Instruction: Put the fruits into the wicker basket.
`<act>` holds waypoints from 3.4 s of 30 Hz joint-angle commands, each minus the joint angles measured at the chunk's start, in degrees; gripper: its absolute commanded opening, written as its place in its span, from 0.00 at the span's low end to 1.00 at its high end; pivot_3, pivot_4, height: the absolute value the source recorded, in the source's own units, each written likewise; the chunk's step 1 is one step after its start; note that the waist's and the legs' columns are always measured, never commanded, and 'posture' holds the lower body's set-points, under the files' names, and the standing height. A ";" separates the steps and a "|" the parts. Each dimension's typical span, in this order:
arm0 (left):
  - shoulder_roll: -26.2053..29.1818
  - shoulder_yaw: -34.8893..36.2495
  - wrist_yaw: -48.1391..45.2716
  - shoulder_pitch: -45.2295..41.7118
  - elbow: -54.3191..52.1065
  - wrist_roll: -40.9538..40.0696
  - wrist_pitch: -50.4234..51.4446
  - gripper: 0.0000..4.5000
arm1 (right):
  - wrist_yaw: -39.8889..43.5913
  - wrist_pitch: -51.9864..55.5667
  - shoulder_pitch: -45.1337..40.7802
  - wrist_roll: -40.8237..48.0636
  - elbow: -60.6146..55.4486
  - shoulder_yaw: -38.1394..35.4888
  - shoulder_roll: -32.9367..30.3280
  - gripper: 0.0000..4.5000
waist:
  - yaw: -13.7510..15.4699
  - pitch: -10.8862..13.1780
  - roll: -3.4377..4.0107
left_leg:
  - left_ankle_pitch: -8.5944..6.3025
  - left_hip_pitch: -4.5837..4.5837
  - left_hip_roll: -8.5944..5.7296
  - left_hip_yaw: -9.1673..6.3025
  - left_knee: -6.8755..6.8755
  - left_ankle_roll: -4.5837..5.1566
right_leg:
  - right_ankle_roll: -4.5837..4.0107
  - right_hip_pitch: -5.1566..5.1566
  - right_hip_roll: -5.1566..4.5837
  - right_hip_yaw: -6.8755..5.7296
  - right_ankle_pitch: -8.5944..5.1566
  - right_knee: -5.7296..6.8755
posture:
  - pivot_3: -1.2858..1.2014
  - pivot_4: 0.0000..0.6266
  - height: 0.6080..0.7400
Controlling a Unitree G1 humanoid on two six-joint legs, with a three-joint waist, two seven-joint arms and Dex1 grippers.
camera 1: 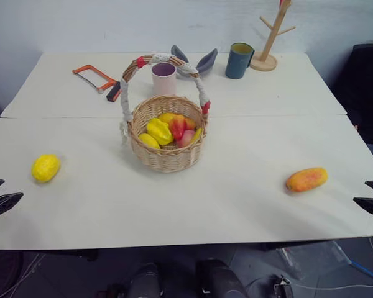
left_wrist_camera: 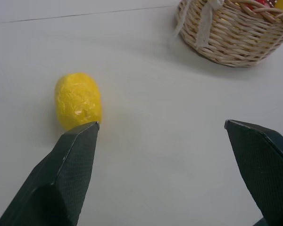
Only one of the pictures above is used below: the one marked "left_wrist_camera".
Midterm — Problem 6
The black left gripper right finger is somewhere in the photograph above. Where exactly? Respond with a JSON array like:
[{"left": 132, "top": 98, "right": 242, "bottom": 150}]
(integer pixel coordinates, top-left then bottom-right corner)
[{"left": 224, "top": 119, "right": 283, "bottom": 226}]

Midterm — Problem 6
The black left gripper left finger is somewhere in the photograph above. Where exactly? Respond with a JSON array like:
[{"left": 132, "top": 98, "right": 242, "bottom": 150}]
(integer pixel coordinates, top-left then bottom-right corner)
[{"left": 0, "top": 121, "right": 100, "bottom": 226}]

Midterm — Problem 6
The wicker basket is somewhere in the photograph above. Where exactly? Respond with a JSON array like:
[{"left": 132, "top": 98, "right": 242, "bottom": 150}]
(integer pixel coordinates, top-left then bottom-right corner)
[{"left": 176, "top": 0, "right": 283, "bottom": 68}]

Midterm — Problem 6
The yellow wrapped lemon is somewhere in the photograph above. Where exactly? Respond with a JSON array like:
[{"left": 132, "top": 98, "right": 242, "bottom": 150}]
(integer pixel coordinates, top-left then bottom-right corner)
[{"left": 55, "top": 72, "right": 103, "bottom": 131}]

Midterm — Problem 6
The white lace ribbon bow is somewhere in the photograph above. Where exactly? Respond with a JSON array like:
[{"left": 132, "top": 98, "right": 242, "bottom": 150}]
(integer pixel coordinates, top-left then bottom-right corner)
[{"left": 171, "top": 0, "right": 225, "bottom": 50}]

